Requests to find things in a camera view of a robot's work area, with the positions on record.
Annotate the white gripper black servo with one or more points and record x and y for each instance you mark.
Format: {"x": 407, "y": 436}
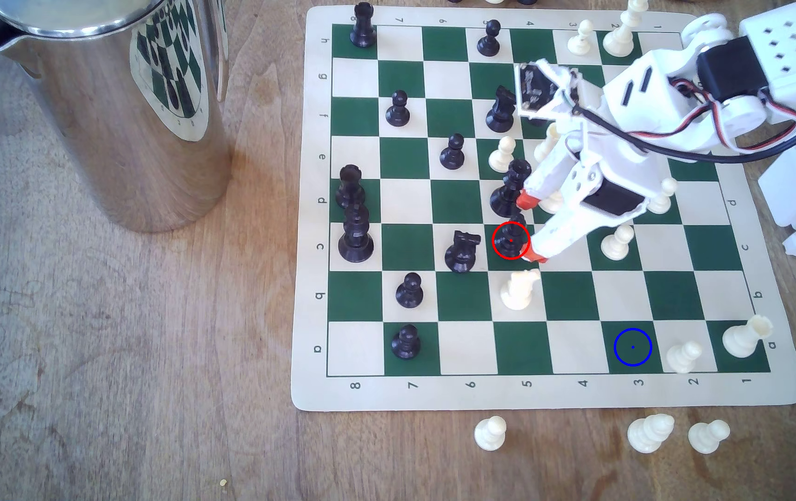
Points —
{"x": 604, "y": 198}

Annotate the black pawn chess piece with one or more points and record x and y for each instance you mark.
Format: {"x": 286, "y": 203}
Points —
{"x": 452, "y": 156}
{"x": 510, "y": 240}
{"x": 405, "y": 346}
{"x": 409, "y": 294}
{"x": 398, "y": 113}
{"x": 489, "y": 43}

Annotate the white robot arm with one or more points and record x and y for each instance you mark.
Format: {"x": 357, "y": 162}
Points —
{"x": 787, "y": 49}

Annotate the white queen chess piece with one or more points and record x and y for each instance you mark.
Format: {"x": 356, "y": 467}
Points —
{"x": 552, "y": 203}

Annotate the black bishop chess piece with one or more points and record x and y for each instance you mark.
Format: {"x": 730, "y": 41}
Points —
{"x": 505, "y": 195}

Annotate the white rook chess piece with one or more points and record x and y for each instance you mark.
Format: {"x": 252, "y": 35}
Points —
{"x": 742, "y": 339}
{"x": 545, "y": 145}

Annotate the white pawn chess piece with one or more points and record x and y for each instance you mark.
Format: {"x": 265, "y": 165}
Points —
{"x": 490, "y": 435}
{"x": 663, "y": 198}
{"x": 681, "y": 358}
{"x": 706, "y": 438}
{"x": 615, "y": 247}
{"x": 580, "y": 43}
{"x": 501, "y": 158}

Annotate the white knight chess piece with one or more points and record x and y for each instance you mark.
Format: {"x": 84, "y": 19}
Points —
{"x": 517, "y": 292}

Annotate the black knight chess piece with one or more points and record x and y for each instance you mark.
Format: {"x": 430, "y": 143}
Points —
{"x": 461, "y": 256}
{"x": 499, "y": 117}

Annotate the white king chess piece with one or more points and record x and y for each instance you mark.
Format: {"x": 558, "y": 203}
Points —
{"x": 620, "y": 40}

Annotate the black queen chess piece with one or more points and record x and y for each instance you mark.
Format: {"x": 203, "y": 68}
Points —
{"x": 356, "y": 240}

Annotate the white bishop chess piece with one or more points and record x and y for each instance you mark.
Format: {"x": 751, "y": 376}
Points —
{"x": 647, "y": 435}

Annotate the black rook chess piece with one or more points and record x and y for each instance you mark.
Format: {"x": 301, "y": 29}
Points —
{"x": 363, "y": 31}

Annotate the green and cream chessboard mat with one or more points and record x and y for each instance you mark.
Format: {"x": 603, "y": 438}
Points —
{"x": 578, "y": 389}

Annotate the polished steel pitcher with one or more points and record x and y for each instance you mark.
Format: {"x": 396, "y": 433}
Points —
{"x": 112, "y": 139}

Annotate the black gripper camera board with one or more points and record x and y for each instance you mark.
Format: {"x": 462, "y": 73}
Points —
{"x": 537, "y": 87}

